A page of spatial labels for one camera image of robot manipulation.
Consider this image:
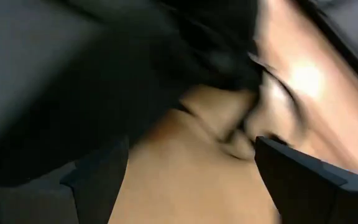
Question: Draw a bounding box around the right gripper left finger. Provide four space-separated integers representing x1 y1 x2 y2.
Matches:
0 136 131 224

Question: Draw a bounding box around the black aluminium rig frame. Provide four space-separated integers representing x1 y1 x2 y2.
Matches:
290 0 358 97

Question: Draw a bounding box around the black backpack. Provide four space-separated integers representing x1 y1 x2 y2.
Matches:
0 0 306 187

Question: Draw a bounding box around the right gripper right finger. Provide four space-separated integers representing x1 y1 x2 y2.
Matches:
254 136 358 224

